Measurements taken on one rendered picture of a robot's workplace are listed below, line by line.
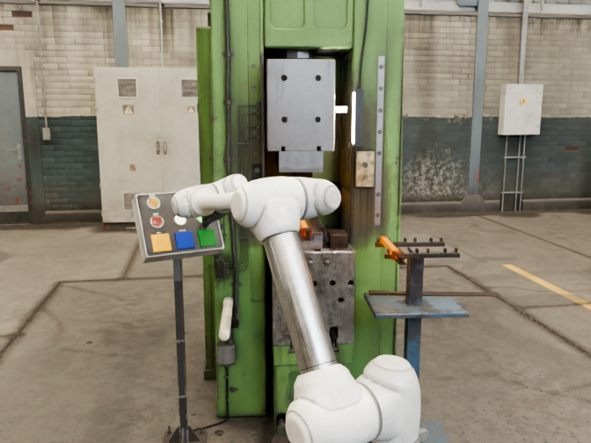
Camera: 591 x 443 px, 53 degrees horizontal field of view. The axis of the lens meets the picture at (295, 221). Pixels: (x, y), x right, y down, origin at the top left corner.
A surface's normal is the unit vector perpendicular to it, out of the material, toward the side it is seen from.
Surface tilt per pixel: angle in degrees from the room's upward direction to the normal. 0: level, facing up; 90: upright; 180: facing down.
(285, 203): 65
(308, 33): 90
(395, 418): 91
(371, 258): 90
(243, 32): 90
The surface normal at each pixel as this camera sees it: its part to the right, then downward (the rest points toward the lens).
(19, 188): 0.15, 0.18
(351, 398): 0.51, -0.45
